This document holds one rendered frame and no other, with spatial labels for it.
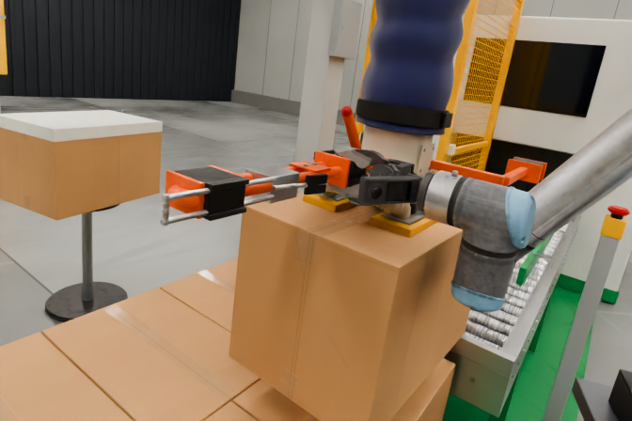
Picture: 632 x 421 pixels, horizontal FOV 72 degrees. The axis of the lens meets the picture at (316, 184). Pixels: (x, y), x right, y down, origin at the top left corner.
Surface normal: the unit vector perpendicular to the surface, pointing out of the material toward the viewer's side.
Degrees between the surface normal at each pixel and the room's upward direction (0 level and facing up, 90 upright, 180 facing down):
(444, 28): 69
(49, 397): 0
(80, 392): 0
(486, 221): 93
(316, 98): 90
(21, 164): 90
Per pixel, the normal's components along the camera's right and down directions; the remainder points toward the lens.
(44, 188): -0.42, 0.18
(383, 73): -0.69, -0.15
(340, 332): -0.61, 0.11
